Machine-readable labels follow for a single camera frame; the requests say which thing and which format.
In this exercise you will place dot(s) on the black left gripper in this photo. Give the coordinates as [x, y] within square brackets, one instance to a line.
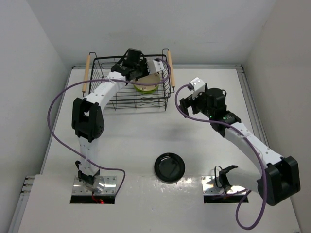
[144, 63]

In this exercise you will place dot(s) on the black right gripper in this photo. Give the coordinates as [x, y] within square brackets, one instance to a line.
[186, 103]

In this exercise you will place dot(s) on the beige plate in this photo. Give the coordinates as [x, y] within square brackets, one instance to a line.
[152, 79]

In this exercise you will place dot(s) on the lime green plate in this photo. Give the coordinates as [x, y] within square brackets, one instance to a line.
[146, 89]

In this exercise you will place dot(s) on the black glossy plate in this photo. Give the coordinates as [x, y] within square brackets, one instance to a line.
[169, 167]

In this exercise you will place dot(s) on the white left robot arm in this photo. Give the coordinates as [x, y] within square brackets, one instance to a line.
[87, 113]

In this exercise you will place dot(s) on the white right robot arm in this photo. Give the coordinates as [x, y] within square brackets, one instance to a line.
[277, 177]

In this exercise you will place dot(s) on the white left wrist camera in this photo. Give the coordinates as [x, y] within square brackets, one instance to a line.
[155, 66]

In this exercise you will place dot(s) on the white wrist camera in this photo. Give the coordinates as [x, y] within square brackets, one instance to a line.
[155, 66]
[197, 86]

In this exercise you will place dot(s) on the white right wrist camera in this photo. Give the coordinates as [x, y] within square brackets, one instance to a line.
[197, 86]

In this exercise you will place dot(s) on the black wire dish rack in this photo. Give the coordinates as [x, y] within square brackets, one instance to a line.
[128, 97]

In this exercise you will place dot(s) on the right wooden rack handle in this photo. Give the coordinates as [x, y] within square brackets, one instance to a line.
[169, 57]

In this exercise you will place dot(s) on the wooden rack handle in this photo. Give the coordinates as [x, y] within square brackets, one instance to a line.
[169, 57]
[86, 73]

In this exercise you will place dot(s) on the left wooden rack handle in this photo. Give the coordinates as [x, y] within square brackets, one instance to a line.
[86, 73]

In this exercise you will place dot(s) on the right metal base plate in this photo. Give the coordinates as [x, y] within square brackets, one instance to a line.
[210, 189]

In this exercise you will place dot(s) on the metal base plate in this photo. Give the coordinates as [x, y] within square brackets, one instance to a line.
[102, 186]
[210, 189]

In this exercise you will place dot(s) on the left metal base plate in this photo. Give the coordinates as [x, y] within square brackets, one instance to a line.
[102, 186]

